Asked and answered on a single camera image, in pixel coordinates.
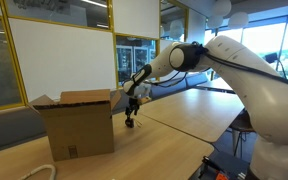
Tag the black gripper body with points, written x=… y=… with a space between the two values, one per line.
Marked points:
x=132 y=108

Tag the small black orange connector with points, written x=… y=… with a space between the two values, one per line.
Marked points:
x=129 y=123

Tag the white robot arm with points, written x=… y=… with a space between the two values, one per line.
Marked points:
x=263 y=92

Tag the brown cardboard box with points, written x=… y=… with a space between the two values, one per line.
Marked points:
x=80 y=123

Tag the white round pendant lamp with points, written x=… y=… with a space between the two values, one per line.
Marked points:
x=221 y=7

